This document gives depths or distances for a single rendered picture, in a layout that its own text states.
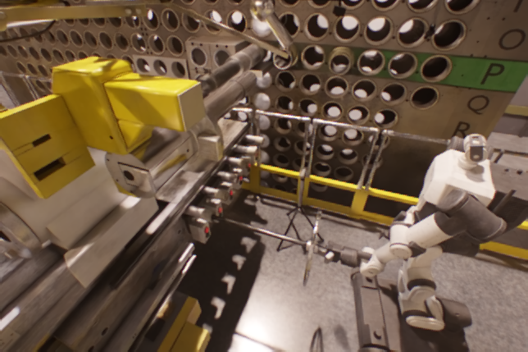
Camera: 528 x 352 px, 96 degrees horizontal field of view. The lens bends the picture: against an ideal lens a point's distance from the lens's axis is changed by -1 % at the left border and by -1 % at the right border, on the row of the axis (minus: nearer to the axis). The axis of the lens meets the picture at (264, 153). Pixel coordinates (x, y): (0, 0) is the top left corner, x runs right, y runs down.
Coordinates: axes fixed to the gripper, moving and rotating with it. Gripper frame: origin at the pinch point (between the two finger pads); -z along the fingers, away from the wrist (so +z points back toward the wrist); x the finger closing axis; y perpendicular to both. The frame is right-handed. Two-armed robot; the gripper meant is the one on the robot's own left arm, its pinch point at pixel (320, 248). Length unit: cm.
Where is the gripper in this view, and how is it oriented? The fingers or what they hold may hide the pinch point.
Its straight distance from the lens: 135.4
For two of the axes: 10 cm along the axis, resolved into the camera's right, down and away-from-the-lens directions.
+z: 9.4, 1.9, -2.7
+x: 0.5, -8.9, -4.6
